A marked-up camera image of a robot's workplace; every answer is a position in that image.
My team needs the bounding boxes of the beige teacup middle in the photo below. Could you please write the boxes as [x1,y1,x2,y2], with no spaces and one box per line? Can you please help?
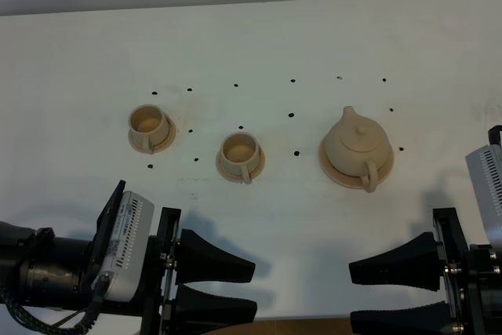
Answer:
[218,133,263,162]

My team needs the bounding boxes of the beige teacup left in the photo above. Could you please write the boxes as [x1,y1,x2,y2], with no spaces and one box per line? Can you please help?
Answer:
[128,104,169,155]

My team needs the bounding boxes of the beige teacup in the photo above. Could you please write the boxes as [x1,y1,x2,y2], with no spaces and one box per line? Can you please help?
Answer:
[218,133,263,162]
[128,104,169,155]

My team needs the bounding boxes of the beige saucer left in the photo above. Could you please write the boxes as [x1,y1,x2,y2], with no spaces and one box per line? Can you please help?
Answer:
[128,112,176,155]

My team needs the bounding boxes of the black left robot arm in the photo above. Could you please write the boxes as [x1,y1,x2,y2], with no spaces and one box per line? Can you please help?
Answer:
[1,205,257,334]

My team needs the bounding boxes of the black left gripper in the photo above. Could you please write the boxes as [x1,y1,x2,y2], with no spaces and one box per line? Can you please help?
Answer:
[140,207,257,334]

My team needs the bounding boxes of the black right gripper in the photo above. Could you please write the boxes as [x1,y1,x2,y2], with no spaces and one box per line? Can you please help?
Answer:
[349,208,501,335]

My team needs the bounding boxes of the beige saucer middle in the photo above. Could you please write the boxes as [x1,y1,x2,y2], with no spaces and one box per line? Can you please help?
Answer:
[216,149,265,184]

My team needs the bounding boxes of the black left camera cable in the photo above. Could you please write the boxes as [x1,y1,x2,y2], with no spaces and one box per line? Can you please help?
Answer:
[0,271,111,331]

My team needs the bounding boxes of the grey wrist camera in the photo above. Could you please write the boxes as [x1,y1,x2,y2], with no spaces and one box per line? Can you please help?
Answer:
[466,144,502,249]
[98,191,155,302]

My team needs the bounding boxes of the beige teapot saucer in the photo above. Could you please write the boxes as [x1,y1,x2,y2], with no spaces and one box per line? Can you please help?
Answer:
[318,139,395,190]

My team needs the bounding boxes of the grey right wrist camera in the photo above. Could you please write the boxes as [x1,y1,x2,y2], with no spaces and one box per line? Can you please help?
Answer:
[466,144,502,249]

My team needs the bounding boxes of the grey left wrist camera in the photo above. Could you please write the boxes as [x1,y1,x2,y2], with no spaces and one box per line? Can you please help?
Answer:
[98,191,155,302]

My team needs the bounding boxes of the beige ceramic teapot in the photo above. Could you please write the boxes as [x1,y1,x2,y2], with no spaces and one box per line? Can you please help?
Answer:
[323,106,392,193]

